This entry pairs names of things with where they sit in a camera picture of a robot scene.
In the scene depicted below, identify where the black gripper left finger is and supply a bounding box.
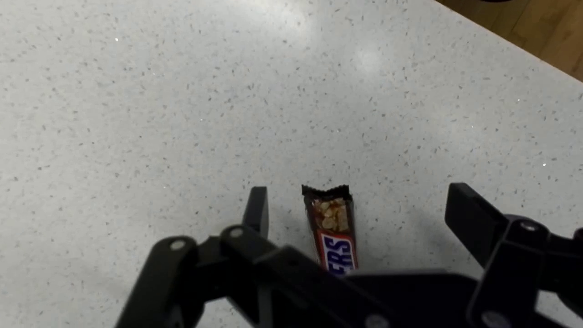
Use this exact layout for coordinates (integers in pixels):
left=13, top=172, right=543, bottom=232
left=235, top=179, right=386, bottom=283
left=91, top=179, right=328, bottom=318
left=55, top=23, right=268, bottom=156
left=115, top=185, right=390, bottom=328

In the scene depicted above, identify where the Snickers chocolate bar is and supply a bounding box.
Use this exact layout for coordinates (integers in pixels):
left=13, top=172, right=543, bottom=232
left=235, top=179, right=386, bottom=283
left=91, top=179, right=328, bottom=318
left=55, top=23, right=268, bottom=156
left=301, top=185, right=361, bottom=280

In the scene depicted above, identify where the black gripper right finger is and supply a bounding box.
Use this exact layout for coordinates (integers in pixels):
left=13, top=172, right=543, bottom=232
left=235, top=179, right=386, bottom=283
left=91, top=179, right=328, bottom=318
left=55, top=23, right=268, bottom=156
left=443, top=181, right=583, bottom=328

